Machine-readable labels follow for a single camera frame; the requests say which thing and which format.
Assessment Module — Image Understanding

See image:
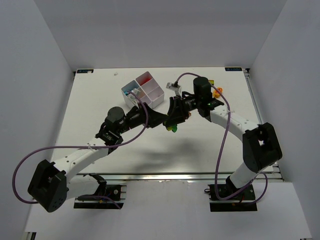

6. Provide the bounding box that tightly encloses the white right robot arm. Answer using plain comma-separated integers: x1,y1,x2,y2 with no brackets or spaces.
163,76,283,200

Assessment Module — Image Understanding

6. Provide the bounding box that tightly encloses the blue label corner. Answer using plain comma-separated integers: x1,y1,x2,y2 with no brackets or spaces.
76,69,94,74
224,67,243,72

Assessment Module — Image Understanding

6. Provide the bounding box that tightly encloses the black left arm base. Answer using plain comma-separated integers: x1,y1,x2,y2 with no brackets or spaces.
73,173,127,210

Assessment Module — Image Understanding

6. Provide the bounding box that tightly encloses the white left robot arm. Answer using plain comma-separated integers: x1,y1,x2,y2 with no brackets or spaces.
27,103,168,213

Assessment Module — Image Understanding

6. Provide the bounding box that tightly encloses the green lego piece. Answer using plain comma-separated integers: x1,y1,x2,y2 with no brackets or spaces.
172,126,178,133

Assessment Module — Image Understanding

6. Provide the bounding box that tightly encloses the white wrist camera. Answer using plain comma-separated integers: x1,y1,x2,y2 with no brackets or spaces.
127,88,141,106
166,82,182,97

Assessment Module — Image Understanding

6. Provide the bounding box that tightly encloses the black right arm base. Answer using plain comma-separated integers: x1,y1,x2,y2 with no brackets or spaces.
204,181,258,213

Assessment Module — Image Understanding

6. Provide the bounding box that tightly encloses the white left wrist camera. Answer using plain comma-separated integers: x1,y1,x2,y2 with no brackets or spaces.
127,88,141,106

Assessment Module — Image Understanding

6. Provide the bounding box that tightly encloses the blue label left corner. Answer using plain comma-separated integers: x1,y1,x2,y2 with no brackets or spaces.
76,69,94,74

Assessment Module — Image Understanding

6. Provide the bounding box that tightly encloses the yellow orange lego piece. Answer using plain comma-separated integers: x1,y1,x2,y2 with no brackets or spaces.
212,87,223,98

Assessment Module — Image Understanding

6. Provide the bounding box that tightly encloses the blue label right corner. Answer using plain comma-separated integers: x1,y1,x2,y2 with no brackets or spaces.
224,67,243,72

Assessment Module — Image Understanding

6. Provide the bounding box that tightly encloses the white four-compartment container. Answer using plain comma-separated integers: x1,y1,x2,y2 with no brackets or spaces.
121,71,165,109

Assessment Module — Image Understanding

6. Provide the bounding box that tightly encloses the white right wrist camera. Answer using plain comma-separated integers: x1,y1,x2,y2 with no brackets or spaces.
166,82,182,97

